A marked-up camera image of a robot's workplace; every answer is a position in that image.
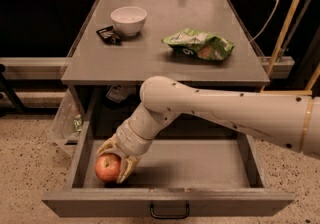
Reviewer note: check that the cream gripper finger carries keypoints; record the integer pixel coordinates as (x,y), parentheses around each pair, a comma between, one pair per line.
(127,166)
(109,146)

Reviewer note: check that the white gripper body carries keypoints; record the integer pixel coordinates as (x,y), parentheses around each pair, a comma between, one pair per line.
(132,141)

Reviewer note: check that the red apple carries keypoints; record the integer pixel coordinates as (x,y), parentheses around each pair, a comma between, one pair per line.
(107,167)

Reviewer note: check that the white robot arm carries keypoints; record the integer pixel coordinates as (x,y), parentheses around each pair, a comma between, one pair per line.
(280,119)

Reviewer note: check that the grey open drawer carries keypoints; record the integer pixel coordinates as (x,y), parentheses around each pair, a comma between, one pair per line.
(216,171)

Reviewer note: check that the grey counter cabinet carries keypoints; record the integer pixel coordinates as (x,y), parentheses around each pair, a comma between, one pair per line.
(96,64)

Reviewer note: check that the packaged items inside cabinet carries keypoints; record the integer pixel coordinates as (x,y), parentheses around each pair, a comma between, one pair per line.
(119,96)

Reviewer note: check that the clear plastic bag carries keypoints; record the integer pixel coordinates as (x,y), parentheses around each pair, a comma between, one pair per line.
(67,124)

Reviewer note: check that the black snack wrapper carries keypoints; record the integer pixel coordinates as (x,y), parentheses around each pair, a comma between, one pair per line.
(108,35)

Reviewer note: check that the white ceramic bowl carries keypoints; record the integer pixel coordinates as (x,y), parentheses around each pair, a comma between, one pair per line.
(128,20)

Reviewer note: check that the green chip bag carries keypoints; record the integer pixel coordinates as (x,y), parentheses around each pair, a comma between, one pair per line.
(201,45)

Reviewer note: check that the black drawer handle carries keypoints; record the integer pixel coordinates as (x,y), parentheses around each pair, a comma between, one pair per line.
(169,211)

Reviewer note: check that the yellow metal frame cart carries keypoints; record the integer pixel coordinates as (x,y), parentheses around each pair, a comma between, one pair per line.
(286,33)

